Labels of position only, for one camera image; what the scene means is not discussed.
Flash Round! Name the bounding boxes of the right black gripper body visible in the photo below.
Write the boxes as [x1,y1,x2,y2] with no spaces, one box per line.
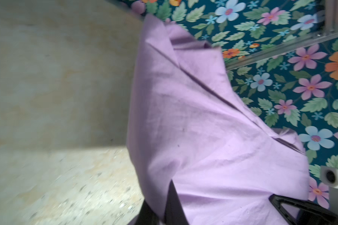
[269,194,338,225]

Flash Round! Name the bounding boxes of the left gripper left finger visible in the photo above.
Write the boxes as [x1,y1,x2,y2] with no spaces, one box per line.
[134,201,159,225]

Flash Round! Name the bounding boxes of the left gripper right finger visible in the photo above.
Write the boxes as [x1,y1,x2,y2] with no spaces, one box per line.
[164,181,189,225]

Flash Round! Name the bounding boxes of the purple pants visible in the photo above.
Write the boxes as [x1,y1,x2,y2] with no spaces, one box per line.
[127,15,309,225]

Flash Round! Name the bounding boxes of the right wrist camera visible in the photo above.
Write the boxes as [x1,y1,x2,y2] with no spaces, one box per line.
[320,166,338,214]

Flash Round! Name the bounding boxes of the aluminium frame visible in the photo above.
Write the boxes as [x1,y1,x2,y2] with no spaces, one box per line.
[226,1,338,71]

